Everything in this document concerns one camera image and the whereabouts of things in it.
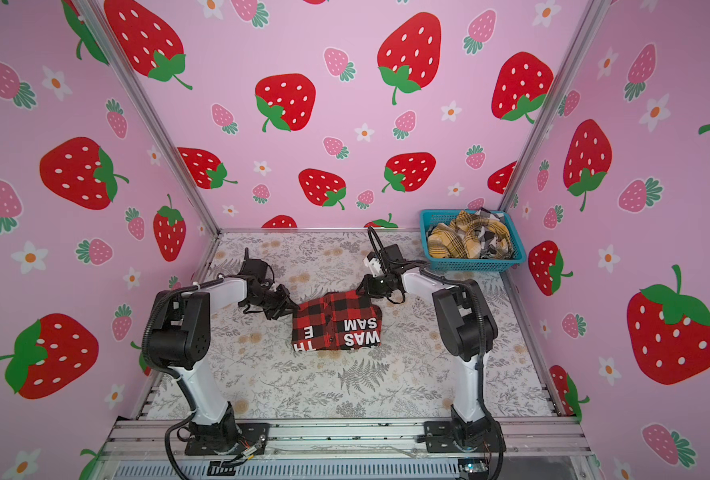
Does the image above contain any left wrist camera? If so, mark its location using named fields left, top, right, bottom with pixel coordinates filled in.
left=239, top=248, right=274, bottom=283

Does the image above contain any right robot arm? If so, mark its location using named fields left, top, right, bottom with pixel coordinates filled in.
left=356, top=268, right=506, bottom=454

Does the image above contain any yellow plaid shirt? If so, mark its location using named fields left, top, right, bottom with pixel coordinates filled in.
left=427, top=209, right=515, bottom=260

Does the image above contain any aluminium frame rail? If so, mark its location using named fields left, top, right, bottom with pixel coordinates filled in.
left=99, top=417, right=593, bottom=461

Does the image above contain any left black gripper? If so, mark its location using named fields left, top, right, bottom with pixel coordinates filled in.
left=251, top=284, right=301, bottom=319

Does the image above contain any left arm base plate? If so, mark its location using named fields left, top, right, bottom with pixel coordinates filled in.
left=185, top=422, right=271, bottom=456

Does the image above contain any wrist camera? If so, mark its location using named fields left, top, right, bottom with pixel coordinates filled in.
left=364, top=226, right=404, bottom=276
left=239, top=248, right=274, bottom=283

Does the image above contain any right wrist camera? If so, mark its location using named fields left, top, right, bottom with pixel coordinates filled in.
left=364, top=226, right=404, bottom=276

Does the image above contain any teal plastic basket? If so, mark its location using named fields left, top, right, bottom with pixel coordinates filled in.
left=420, top=208, right=526, bottom=272

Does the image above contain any red black plaid shirt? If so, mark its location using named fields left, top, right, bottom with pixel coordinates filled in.
left=291, top=290, right=382, bottom=352

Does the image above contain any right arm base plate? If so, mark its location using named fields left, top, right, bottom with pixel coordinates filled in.
left=423, top=419, right=507, bottom=454

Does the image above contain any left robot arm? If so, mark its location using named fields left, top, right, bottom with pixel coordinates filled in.
left=141, top=275, right=299, bottom=455

